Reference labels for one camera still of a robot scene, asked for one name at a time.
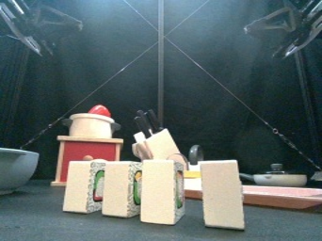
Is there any thin diagonal brace wire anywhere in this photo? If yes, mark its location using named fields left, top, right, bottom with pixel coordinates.
left=19, top=0, right=212, bottom=150
left=119, top=0, right=322, bottom=172

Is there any beige round toy slice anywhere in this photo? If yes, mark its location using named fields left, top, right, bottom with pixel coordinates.
left=167, top=153, right=190, bottom=171

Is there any white toy pot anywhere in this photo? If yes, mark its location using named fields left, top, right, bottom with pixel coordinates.
left=62, top=112, right=123, bottom=140

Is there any toy frying pan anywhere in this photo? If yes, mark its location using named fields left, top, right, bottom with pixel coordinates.
left=240, top=171, right=310, bottom=188

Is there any black frame corner post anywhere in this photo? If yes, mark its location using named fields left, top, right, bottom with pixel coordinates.
left=293, top=50, right=320, bottom=164

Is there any black handled toy knife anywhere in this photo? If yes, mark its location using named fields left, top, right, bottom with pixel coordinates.
left=137, top=109, right=155, bottom=134
left=134, top=116, right=151, bottom=138
left=146, top=108, right=163, bottom=132

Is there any black vertical frame pole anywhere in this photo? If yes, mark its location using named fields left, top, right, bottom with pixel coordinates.
left=158, top=0, right=166, bottom=128

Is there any grey blue bowl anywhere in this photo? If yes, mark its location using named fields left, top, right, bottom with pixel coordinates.
left=0, top=147, right=41, bottom=196

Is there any pinkish wooden cutting board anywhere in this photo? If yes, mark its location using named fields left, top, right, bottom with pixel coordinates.
left=183, top=184, right=322, bottom=211

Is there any red toy fruit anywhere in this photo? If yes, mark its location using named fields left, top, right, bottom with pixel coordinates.
left=87, top=104, right=114, bottom=119

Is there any yellow white egg block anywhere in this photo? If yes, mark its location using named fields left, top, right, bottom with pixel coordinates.
left=183, top=170, right=205, bottom=191

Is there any white sushi roll block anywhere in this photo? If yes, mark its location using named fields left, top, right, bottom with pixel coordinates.
left=139, top=158, right=186, bottom=226
left=200, top=159, right=248, bottom=232
left=62, top=160, right=107, bottom=215
left=101, top=160, right=145, bottom=218

